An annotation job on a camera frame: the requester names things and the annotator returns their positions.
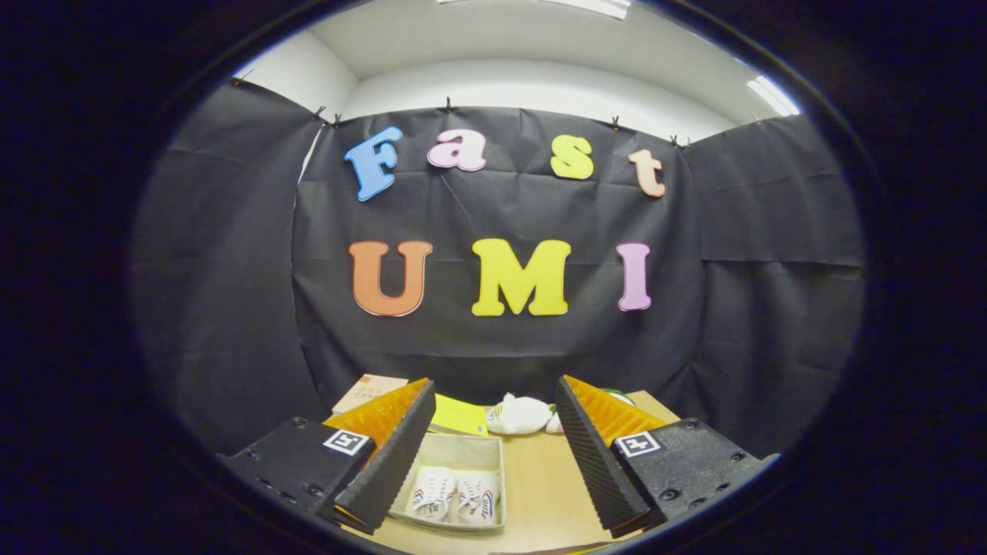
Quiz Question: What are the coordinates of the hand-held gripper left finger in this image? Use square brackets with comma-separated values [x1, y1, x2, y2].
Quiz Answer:
[220, 378, 437, 537]

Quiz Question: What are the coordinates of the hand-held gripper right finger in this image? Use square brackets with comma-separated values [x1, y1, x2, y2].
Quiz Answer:
[555, 375, 780, 540]

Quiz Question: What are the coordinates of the white canvas shoe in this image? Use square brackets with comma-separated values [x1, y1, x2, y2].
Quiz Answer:
[406, 466, 460, 523]
[455, 470, 502, 526]

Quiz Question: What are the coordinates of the grey-green fabric storage box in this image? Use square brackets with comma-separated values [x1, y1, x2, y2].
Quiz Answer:
[388, 432, 507, 534]

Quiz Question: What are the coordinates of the watermelon slice plush toy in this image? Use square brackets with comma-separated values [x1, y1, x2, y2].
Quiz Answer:
[546, 388, 637, 434]

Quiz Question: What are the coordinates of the beige book stack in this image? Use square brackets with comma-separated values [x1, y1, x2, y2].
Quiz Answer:
[332, 374, 409, 417]

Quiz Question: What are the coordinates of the yellow book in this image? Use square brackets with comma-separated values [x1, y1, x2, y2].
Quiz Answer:
[429, 393, 490, 438]

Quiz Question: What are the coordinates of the white plush toy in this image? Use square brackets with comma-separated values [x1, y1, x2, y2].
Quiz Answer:
[484, 393, 554, 436]

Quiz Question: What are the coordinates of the ceiling light panel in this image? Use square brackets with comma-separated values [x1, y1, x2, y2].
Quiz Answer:
[746, 75, 801, 118]

